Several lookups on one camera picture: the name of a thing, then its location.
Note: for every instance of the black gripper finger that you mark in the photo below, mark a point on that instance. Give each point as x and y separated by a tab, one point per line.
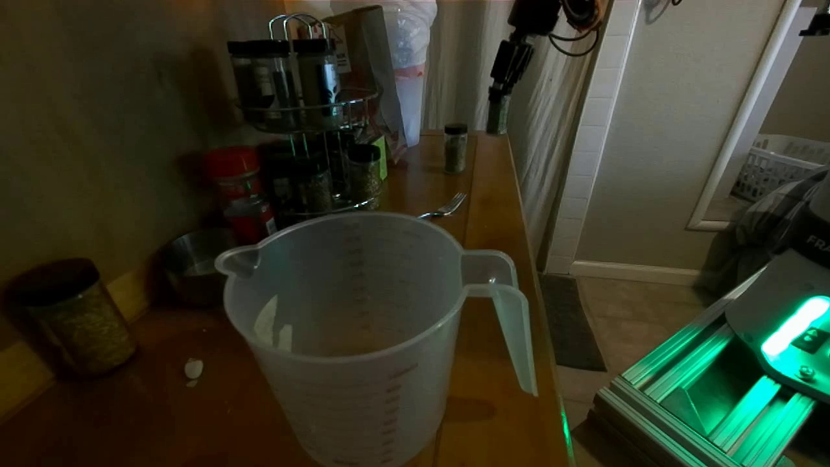
510	65
525	59

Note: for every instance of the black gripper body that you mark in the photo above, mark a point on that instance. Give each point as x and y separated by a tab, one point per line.
533	17

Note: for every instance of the glass spice jar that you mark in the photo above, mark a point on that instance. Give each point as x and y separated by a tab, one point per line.
454	149
499	110
321	78
359	172
253	80

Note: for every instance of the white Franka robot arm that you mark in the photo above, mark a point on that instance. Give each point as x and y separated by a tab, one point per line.
800	328

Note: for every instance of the red spice jar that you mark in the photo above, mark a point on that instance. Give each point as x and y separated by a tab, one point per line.
235	196

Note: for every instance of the brown paper bag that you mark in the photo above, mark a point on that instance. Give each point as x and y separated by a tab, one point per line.
366	59

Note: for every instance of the metal spoon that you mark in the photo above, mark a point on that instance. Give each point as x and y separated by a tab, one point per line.
444	206

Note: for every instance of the small green box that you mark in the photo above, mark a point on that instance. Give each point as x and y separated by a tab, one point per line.
383	155

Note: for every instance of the white baseboard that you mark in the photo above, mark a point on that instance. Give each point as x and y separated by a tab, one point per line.
636	271

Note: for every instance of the dark door mat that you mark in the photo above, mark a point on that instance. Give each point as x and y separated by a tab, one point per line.
572	319

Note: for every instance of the white laundry basket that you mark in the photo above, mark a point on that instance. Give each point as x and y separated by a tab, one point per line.
778	170

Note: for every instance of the grey plaid cloth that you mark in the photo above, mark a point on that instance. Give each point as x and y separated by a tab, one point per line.
752	237

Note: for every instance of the clear plastic measuring jug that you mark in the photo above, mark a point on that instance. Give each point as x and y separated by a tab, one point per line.
353	346

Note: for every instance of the small metal bowl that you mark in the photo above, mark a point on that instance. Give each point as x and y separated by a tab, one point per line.
195	263

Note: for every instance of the small white scrap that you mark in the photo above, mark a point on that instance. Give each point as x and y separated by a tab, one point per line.
193	369

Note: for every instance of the white door frame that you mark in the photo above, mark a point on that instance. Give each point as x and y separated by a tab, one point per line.
611	131
742	111

